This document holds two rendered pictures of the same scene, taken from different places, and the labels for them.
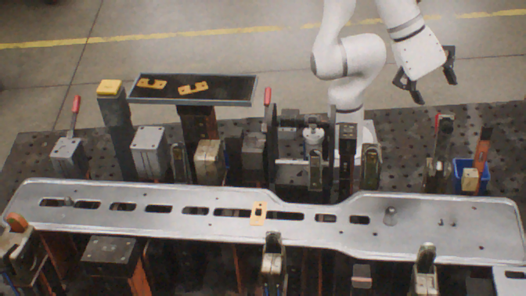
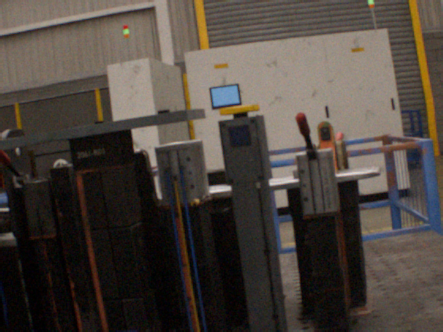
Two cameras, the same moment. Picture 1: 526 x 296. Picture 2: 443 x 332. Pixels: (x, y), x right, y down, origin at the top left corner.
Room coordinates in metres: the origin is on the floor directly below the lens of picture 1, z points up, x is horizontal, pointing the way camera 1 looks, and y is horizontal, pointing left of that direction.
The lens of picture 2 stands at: (2.97, 0.44, 1.14)
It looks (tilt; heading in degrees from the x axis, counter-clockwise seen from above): 3 degrees down; 181
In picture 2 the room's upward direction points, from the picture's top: 8 degrees counter-clockwise
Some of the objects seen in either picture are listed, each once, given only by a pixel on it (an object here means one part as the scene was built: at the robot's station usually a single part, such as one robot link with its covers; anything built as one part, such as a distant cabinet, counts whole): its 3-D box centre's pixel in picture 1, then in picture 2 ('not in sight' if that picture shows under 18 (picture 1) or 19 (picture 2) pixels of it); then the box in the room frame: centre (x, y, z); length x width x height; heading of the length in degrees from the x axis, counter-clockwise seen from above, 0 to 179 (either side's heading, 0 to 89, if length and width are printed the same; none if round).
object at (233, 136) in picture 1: (239, 182); (77, 261); (1.29, 0.08, 0.90); 0.05 x 0.05 x 0.40; 79
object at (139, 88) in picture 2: not in sight; (153, 125); (-7.99, -0.65, 1.22); 2.40 x 0.54 x 2.45; 175
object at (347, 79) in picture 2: not in sight; (297, 104); (-7.02, 1.13, 1.22); 2.40 x 0.54 x 2.45; 89
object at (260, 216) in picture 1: (258, 211); not in sight; (1.06, 0.03, 1.01); 0.08 x 0.04 x 0.01; 169
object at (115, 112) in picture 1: (125, 146); (258, 243); (1.48, 0.45, 0.92); 0.08 x 0.08 x 0.44; 79
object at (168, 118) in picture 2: (192, 88); (99, 129); (1.44, 0.19, 1.16); 0.37 x 0.14 x 0.02; 79
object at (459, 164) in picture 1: (469, 178); not in sight; (1.38, -0.67, 0.74); 0.11 x 0.10 x 0.09; 79
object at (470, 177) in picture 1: (460, 219); not in sight; (1.09, -0.53, 0.88); 0.04 x 0.04 x 0.36; 79
